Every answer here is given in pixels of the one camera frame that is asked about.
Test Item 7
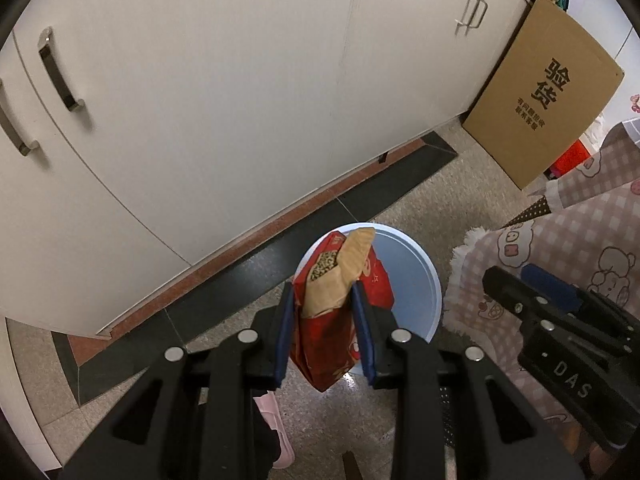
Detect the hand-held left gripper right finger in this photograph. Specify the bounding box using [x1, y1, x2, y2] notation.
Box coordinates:
[351, 280, 586, 480]

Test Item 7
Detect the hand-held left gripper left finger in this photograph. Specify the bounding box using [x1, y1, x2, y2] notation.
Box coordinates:
[60, 282, 301, 480]

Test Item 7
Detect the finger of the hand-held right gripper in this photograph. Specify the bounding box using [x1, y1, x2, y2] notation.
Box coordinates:
[482, 266, 557, 324]
[520, 265, 618, 317]

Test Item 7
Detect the red snack packet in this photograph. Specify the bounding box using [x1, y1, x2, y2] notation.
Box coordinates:
[289, 231, 396, 393]

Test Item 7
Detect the tan paper packet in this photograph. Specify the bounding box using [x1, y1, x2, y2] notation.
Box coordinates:
[301, 227, 377, 319]

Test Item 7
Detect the blue plastic bin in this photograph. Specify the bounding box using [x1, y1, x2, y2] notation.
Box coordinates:
[295, 222, 443, 376]

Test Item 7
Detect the pink cartoon printed tablecloth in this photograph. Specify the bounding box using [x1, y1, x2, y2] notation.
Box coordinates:
[444, 119, 640, 441]

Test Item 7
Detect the pink slipper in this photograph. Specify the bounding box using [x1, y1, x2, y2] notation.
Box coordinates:
[252, 391, 296, 470]

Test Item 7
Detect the brown cardboard box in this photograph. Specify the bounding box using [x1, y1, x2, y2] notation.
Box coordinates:
[461, 0, 626, 191]

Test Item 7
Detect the white low cabinet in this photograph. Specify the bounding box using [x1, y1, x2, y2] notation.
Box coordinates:
[0, 0, 531, 339]

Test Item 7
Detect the metal cabinet handle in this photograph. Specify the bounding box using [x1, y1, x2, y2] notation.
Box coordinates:
[37, 29, 85, 112]
[0, 79, 40, 157]
[454, 0, 477, 36]
[467, 0, 489, 37]

